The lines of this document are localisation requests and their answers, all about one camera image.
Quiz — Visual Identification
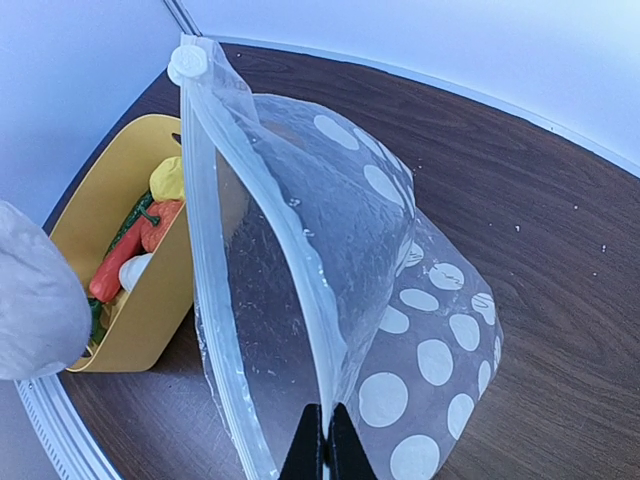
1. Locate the orange toy pumpkin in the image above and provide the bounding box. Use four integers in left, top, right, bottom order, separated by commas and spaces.
140, 200, 183, 253

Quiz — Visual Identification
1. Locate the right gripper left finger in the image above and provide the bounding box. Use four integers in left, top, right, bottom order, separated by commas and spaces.
279, 403, 325, 480

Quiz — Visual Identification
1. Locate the dark green toy cucumber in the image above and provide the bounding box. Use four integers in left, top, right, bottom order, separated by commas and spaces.
105, 190, 153, 256

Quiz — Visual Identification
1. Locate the green toy lettuce leaf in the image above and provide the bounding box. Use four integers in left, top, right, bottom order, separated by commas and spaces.
88, 297, 108, 347

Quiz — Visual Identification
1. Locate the polka dot zip bag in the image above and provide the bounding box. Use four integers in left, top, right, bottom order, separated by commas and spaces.
167, 35, 503, 479

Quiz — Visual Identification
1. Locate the yellow toy pepper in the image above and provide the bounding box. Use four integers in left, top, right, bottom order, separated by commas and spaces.
149, 156, 185, 202

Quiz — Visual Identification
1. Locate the front aluminium rail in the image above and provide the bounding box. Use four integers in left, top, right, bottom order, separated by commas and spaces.
15, 375, 122, 480

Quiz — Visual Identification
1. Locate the orange toy carrot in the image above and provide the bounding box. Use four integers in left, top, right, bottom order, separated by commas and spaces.
89, 218, 144, 303

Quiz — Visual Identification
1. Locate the white toy radish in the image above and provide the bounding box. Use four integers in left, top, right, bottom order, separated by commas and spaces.
118, 253, 153, 293

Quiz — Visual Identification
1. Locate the yellow plastic basket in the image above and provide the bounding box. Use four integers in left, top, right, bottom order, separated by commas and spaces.
49, 114, 193, 373

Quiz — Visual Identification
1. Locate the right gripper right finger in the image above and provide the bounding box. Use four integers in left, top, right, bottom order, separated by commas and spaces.
327, 403, 377, 480

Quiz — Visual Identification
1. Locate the left aluminium frame post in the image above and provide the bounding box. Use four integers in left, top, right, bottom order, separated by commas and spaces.
162, 0, 203, 37

